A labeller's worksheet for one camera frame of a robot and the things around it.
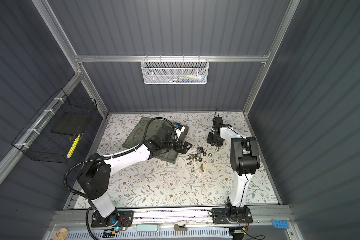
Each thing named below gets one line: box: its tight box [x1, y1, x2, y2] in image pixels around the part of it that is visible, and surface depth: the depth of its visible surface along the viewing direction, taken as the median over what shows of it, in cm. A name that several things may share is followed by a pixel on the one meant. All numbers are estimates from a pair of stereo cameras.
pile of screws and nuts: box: [186, 146, 212, 173], surface depth 96 cm
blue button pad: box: [272, 220, 289, 229], surface depth 72 cm
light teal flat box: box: [136, 224, 160, 232], surface depth 71 cm
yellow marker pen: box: [66, 134, 81, 159], surface depth 70 cm
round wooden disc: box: [54, 227, 69, 240], surface depth 71 cm
